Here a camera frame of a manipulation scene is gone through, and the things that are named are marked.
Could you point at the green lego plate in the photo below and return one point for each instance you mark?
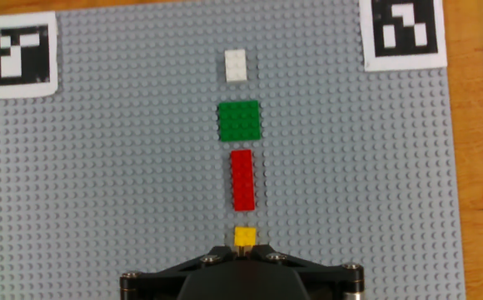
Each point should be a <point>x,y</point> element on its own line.
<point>239,121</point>

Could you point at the black white marker tag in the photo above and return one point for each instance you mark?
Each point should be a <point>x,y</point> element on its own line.
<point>404,33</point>
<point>18,55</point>

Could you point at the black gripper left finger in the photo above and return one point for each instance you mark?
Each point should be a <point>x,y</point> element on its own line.
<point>166,279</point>

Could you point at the grey lego baseplate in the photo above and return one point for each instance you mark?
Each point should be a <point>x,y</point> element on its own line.
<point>120,187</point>

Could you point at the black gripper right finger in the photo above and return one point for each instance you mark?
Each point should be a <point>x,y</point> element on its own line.
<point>329,279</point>

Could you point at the red lego brick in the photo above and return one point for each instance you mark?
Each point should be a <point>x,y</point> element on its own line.
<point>242,180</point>

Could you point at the white lego brick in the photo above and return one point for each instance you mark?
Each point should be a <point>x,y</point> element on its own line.
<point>235,65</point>

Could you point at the yellow lego brick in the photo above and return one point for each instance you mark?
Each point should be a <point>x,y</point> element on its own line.
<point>245,236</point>

